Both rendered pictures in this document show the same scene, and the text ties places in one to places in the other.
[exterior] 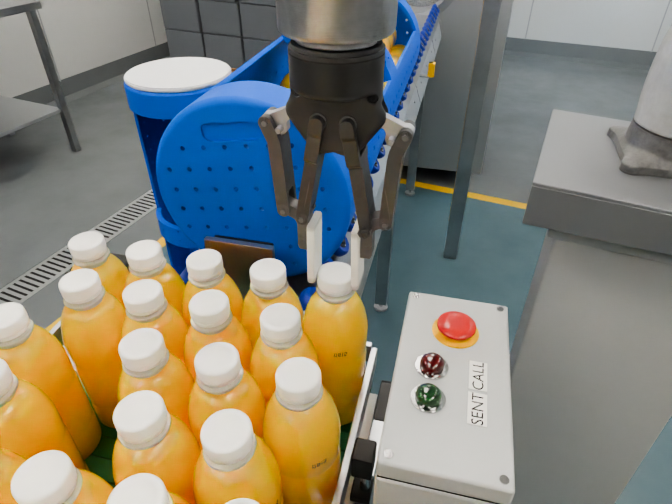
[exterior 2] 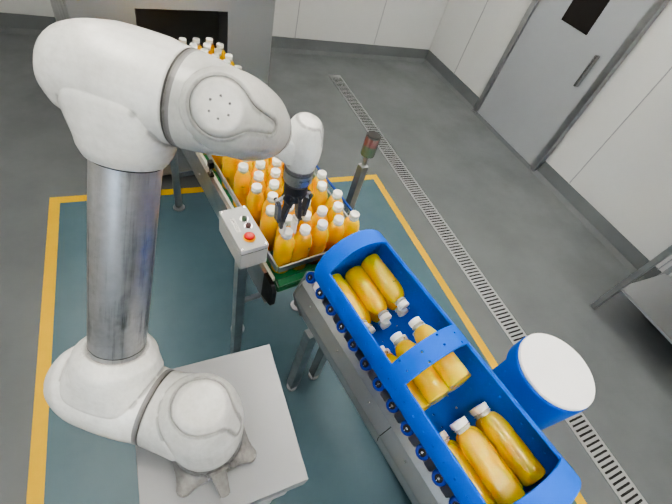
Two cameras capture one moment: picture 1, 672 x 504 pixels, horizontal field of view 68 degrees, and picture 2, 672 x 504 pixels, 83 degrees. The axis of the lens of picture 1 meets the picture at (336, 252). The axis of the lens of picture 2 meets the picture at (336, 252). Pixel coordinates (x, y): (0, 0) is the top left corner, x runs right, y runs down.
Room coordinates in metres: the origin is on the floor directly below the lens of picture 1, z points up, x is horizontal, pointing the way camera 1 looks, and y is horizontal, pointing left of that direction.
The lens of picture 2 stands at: (1.01, -0.69, 2.09)
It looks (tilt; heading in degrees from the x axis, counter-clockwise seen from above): 48 degrees down; 120
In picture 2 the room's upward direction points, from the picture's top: 20 degrees clockwise
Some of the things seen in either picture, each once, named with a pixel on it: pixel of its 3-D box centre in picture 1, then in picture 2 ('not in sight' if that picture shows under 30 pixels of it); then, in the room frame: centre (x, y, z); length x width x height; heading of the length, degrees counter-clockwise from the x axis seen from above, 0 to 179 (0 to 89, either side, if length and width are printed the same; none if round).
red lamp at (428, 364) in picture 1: (432, 363); not in sight; (0.30, -0.08, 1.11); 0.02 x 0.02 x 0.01
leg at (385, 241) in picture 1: (384, 247); not in sight; (1.56, -0.19, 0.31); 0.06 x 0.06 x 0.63; 76
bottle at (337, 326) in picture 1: (335, 350); (283, 251); (0.40, 0.00, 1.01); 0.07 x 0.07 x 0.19
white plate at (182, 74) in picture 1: (178, 73); (556, 369); (1.37, 0.42, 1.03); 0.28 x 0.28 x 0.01
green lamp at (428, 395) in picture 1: (428, 394); not in sight; (0.26, -0.08, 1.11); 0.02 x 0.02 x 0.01
